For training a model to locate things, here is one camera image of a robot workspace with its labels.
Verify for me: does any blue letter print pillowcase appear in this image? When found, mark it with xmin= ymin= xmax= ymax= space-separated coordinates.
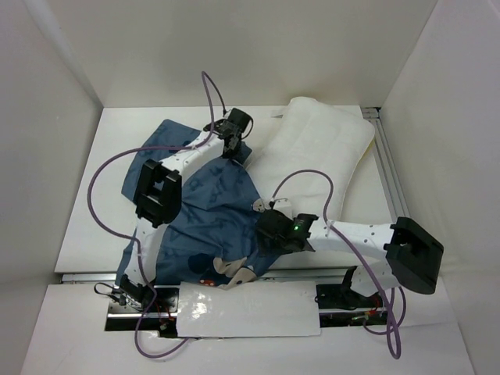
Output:
xmin=115 ymin=118 xmax=286 ymax=291

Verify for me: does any white pillow yellow edge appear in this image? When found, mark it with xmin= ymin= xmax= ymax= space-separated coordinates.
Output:
xmin=245 ymin=97 xmax=375 ymax=220

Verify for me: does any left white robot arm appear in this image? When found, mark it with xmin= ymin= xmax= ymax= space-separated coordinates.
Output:
xmin=119 ymin=108 xmax=254 ymax=312

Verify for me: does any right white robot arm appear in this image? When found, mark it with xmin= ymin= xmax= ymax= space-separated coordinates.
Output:
xmin=255 ymin=209 xmax=444 ymax=306

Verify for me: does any white cover plate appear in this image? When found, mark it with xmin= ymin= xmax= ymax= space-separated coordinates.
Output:
xmin=176 ymin=281 xmax=321 ymax=338

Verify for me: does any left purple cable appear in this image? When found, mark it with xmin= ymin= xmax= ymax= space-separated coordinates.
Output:
xmin=87 ymin=70 xmax=227 ymax=359

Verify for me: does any aluminium side rail frame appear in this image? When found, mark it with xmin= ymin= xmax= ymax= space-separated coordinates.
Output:
xmin=361 ymin=105 xmax=427 ymax=274

